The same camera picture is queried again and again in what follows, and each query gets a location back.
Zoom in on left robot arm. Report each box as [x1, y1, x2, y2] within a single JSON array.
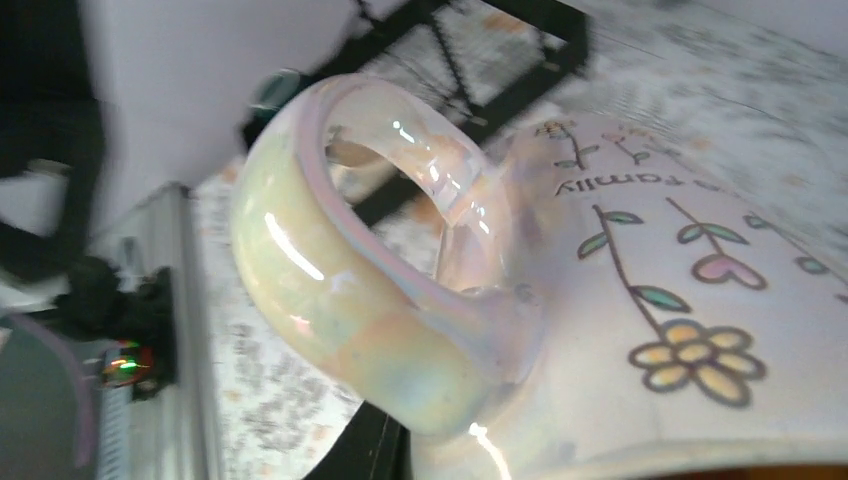
[[1, 1, 177, 400]]

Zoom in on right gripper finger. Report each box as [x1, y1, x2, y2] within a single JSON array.
[[304, 402, 409, 480]]

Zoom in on black wire dish rack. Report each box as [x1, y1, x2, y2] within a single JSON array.
[[241, 0, 592, 230]]

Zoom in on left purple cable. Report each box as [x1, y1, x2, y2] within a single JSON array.
[[6, 311, 101, 468]]

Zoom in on aluminium rail frame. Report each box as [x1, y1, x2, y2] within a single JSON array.
[[90, 183, 223, 479]]

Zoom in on floral white mug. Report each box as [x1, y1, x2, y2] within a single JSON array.
[[229, 74, 847, 479]]

